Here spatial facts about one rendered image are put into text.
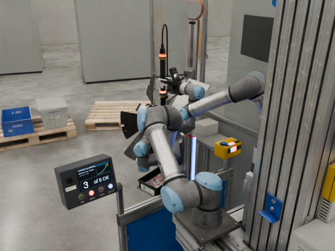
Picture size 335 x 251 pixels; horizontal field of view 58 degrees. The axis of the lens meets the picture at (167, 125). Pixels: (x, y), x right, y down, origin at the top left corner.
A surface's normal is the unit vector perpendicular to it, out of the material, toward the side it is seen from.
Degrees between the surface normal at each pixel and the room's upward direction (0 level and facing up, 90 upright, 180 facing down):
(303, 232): 0
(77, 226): 1
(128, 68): 90
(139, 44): 90
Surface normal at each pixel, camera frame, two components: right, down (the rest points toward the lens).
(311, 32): -0.86, 0.21
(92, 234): 0.00, -0.91
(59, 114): 0.43, 0.44
